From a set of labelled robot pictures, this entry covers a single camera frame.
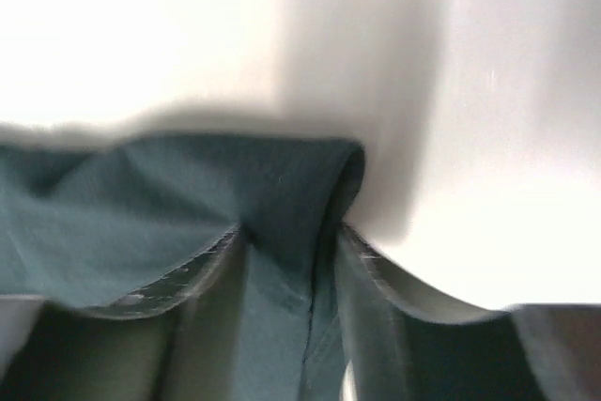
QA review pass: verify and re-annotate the black t shirt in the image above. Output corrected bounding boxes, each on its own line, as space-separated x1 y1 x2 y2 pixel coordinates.
1 134 365 400

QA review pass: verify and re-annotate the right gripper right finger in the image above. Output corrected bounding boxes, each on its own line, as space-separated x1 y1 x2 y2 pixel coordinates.
335 228 600 400

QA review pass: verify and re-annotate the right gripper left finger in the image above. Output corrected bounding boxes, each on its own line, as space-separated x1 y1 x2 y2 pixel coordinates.
1 230 244 400

